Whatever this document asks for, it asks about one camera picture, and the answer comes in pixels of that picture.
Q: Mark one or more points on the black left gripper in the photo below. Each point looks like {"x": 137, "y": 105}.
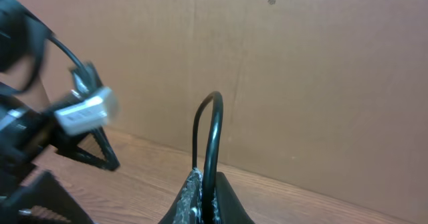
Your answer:
{"x": 25, "y": 134}

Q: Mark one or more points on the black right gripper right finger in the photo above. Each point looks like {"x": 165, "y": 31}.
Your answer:
{"x": 231, "y": 211}

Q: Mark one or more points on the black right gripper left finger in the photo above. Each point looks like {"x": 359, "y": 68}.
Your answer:
{"x": 186, "y": 208}

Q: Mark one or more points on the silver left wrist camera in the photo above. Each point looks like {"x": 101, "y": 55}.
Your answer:
{"x": 95, "y": 111}

